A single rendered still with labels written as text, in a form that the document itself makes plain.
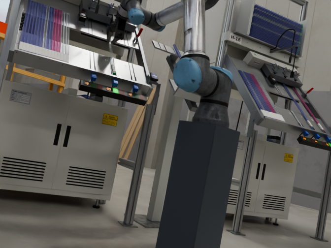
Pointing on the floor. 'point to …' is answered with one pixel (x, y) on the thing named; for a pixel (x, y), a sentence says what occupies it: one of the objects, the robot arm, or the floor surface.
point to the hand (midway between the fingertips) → (110, 42)
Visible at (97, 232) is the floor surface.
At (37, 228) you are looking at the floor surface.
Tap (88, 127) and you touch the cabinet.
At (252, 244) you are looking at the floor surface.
